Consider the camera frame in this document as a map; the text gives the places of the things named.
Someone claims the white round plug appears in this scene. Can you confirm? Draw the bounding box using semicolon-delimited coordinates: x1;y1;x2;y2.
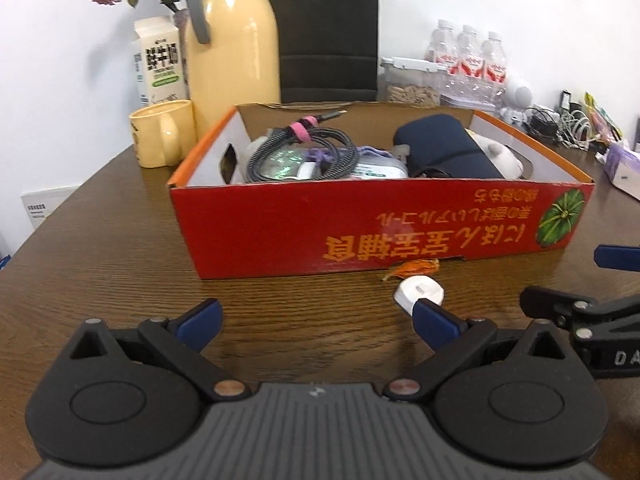
393;275;446;313

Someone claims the red cardboard box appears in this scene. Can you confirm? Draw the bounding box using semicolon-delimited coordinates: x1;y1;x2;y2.
167;101;597;281

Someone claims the purple knitted cloth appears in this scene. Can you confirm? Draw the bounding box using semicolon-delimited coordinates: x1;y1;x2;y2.
305;144;401;166

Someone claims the yellow thermos jug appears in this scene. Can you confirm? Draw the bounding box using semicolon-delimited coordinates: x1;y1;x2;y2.
182;0;281;133

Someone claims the green glitter pack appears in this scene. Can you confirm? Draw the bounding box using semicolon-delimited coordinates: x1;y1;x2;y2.
252;149;313;181

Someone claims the grey braided cable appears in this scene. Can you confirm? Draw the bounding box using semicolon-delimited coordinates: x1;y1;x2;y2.
245;107;361;183

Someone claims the navy zip case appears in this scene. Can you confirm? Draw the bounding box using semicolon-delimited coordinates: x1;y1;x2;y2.
392;115;506;180

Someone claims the orange wrapper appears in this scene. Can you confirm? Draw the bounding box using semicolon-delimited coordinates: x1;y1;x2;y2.
381;258;441;282

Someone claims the yellow mug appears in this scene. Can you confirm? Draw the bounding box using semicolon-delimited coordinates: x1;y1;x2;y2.
128;100;197;168

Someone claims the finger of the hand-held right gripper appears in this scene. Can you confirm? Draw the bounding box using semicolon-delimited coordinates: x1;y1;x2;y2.
520;286;603;333
594;244;640;273

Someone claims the white wipes pack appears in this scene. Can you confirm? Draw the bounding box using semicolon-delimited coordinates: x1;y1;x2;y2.
350;157;408;180

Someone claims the white robot figurine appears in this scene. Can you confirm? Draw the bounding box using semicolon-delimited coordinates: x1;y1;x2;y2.
500;78;533;126

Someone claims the clear seed container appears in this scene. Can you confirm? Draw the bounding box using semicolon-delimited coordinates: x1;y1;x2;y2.
380;56;443;108

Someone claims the white wall panel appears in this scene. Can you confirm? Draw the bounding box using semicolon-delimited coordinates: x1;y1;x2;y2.
21;186;81;233

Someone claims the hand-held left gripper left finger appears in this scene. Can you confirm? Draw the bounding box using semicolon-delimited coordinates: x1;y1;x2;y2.
47;299;251;403

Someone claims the white plastic tub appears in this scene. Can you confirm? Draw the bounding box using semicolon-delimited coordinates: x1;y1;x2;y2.
440;72;506;113

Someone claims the white milk carton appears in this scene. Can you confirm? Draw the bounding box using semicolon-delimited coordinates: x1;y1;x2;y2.
131;16;188;107

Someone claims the purple tissue pack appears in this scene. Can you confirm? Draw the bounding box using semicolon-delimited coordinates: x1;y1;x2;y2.
602;141;640;196

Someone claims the black paper bag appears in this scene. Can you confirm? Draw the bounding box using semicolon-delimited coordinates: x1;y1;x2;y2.
255;0;379;105

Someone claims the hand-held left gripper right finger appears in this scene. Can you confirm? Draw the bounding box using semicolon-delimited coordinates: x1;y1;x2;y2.
382;297;596;403

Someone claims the white cable bundle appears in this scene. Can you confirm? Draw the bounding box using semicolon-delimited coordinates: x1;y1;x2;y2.
552;107;603;151

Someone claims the colourful snack packet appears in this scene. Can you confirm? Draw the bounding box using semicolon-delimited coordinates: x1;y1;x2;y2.
582;92;623;143

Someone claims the yellow white plush toy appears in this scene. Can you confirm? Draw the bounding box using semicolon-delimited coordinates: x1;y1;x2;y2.
467;129;526;180

